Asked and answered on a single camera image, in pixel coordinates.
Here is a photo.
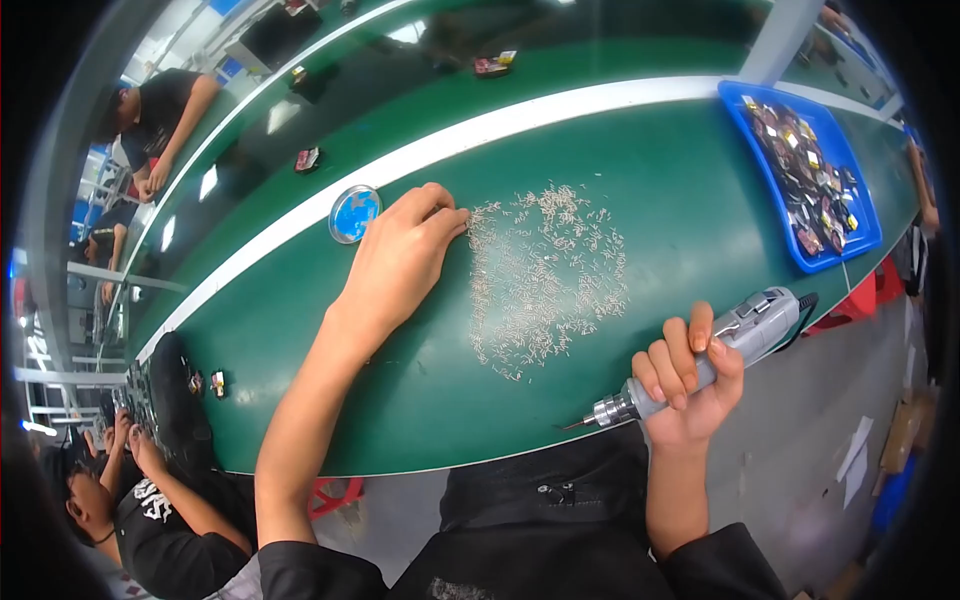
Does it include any person's right hand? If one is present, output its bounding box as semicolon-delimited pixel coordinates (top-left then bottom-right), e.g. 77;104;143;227
631;301;746;447

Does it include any person's left hand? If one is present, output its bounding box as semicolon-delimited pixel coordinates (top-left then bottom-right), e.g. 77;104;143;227
328;182;471;351

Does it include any grey electric screwdriver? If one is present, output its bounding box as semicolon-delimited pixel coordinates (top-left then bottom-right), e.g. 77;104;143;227
562;286;802;433

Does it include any round metal tin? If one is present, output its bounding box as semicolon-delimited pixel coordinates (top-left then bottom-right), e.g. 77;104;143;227
328;184;384;246

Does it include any heap of small metal pins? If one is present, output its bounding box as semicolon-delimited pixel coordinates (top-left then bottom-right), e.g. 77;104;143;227
465;180;631;384

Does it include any red plastic stool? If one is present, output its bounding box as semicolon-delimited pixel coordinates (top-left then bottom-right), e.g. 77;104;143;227
307;476;366;522
802;255;906;337

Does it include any black bag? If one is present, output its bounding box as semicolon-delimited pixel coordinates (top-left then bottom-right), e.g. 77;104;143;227
148;332;220;474

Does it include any person's body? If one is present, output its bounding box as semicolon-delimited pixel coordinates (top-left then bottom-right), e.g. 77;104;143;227
257;423;770;600

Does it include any row of electronic parts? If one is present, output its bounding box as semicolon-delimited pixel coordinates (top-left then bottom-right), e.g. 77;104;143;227
108;360;155;451

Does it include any heap of electronic parts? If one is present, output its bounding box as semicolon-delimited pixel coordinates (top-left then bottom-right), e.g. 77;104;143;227
741;93;861;258

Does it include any blue plastic tray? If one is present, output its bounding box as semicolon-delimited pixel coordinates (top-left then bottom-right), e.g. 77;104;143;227
717;79;885;275

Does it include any white paper sheet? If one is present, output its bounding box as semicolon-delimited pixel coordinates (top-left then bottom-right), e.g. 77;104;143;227
836;416;876;483
842;444;871;511

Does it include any cardboard box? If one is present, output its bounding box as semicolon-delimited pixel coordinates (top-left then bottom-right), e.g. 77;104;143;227
877;390;939;476

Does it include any blue plastic crate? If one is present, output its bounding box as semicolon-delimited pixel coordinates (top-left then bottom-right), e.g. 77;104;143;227
870;450;921;537

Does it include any black screwdriver cable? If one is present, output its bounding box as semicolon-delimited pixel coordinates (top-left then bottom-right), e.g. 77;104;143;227
772;291;820;354

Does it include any white post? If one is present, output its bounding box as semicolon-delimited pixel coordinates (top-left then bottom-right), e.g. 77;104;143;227
738;0;826;87

